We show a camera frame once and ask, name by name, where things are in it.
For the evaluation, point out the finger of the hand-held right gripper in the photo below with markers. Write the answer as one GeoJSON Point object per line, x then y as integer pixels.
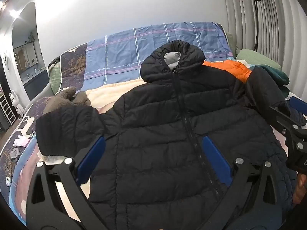
{"type": "Point", "coordinates": [298, 105]}
{"type": "Point", "coordinates": [281, 121]}

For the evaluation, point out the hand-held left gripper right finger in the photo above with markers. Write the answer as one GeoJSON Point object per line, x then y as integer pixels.
{"type": "Point", "coordinates": [217, 159]}

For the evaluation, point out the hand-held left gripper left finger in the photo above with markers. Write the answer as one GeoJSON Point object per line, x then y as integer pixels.
{"type": "Point", "coordinates": [91, 159]}

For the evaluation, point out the black puffer jacket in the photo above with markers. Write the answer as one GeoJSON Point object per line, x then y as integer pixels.
{"type": "Point", "coordinates": [163, 129]}

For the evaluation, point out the person's right hand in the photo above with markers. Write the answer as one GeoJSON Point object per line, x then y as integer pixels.
{"type": "Point", "coordinates": [302, 188]}

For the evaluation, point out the dark green garment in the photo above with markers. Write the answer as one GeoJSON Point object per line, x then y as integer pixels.
{"type": "Point", "coordinates": [275, 75]}

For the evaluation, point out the cream pink printed blanket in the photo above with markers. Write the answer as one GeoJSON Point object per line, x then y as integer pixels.
{"type": "Point", "coordinates": [105, 98]}

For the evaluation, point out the green pillow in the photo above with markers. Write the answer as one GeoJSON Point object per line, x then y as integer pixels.
{"type": "Point", "coordinates": [254, 56]}
{"type": "Point", "coordinates": [54, 75]}

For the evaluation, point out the brown fleece garment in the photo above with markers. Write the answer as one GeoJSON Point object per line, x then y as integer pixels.
{"type": "Point", "coordinates": [61, 99]}

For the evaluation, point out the small pink cloth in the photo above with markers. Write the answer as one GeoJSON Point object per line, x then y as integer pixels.
{"type": "Point", "coordinates": [21, 141]}

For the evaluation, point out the orange puffer jacket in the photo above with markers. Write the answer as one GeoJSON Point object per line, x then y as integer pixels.
{"type": "Point", "coordinates": [230, 68]}

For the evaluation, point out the white pleated curtain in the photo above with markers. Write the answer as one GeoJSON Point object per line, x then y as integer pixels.
{"type": "Point", "coordinates": [280, 21]}

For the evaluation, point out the white cat figurine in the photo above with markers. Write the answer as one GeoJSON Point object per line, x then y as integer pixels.
{"type": "Point", "coordinates": [14, 101]}

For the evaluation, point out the dark branch-print quilt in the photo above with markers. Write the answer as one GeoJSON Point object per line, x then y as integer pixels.
{"type": "Point", "coordinates": [73, 62]}

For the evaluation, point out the blue plaid pillow cover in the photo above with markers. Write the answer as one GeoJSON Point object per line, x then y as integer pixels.
{"type": "Point", "coordinates": [134, 50]}

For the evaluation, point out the wall mirror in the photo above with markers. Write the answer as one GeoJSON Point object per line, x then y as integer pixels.
{"type": "Point", "coordinates": [25, 56]}

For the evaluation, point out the white security camera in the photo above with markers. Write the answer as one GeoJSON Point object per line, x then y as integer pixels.
{"type": "Point", "coordinates": [5, 61]}

